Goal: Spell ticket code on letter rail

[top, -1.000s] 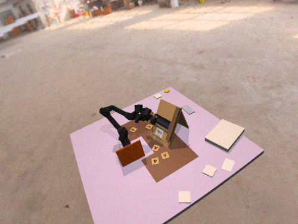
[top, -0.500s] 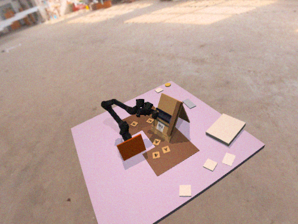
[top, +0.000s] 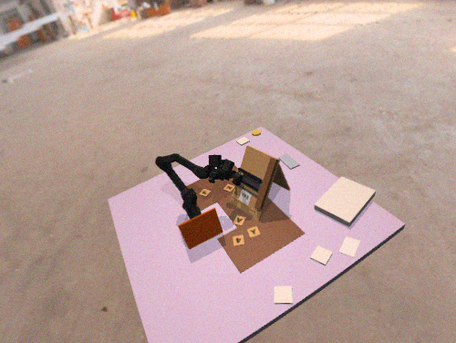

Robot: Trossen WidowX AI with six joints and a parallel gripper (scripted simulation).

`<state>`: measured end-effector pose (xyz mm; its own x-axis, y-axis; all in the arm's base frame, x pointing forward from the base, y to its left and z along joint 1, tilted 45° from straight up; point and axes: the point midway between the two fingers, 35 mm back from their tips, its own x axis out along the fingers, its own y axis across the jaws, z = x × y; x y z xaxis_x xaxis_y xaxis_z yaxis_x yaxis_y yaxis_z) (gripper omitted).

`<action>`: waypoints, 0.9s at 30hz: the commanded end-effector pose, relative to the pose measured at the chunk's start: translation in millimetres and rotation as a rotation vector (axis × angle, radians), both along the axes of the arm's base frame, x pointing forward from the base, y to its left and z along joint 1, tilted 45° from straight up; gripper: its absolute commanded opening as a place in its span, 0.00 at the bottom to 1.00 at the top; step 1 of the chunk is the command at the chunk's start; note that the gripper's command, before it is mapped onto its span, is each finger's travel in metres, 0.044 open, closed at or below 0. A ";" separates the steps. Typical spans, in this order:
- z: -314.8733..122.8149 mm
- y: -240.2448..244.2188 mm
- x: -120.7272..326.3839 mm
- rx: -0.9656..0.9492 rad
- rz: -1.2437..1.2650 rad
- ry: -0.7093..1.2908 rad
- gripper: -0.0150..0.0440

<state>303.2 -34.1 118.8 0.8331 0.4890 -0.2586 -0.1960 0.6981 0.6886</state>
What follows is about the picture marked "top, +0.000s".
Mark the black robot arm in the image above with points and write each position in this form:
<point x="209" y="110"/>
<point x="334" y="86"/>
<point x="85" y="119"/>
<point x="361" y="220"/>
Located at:
<point x="189" y="195"/>

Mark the grey flat rectangular tile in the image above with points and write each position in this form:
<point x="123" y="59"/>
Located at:
<point x="289" y="161"/>

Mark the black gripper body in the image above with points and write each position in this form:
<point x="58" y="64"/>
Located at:
<point x="237" y="177"/>

